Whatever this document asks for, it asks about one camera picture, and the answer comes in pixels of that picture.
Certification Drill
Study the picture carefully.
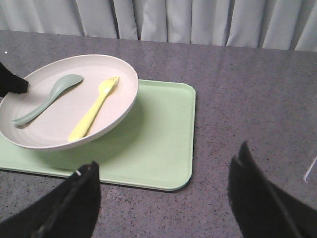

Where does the beige round plate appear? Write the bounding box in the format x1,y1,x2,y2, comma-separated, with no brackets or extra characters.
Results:
0,55,139,150

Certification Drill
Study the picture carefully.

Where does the sage green spoon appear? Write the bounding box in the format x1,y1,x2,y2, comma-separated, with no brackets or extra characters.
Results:
12,74,83,126

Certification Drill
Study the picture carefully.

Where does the yellow plastic fork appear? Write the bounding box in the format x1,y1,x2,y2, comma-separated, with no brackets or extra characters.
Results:
67,76,120,142

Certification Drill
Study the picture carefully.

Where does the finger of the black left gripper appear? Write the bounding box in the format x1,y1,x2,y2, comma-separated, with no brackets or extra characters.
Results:
0,63,29,97

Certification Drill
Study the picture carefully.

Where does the white curtain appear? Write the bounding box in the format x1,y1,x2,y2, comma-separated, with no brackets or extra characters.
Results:
0,0,317,52

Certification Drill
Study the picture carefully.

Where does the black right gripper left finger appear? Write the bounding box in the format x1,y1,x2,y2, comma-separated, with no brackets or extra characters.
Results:
0,162,101,238

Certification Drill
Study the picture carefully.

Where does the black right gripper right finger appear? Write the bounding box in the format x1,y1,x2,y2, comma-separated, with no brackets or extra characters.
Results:
228,142,317,238

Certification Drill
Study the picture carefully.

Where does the light green tray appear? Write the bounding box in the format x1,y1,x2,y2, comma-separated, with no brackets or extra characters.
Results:
0,80,196,191

